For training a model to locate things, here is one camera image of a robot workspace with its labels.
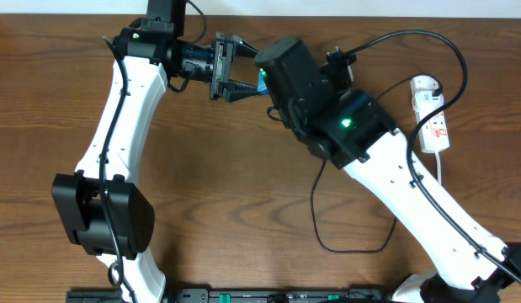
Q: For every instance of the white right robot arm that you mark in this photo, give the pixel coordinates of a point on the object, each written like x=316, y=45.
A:
x=346, y=127

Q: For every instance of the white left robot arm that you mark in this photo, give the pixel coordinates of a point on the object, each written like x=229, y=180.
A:
x=100, y=204

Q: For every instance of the white USB charger adapter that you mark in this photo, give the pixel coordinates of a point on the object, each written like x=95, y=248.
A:
x=424, y=86

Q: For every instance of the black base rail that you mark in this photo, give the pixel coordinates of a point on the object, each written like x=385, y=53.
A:
x=238, y=296

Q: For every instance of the blue Galaxy smartphone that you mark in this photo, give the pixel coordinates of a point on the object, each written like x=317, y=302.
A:
x=262, y=88

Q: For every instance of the white power strip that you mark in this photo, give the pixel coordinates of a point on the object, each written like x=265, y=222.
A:
x=433, y=135

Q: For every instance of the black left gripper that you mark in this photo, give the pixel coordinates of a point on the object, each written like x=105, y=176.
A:
x=220, y=66

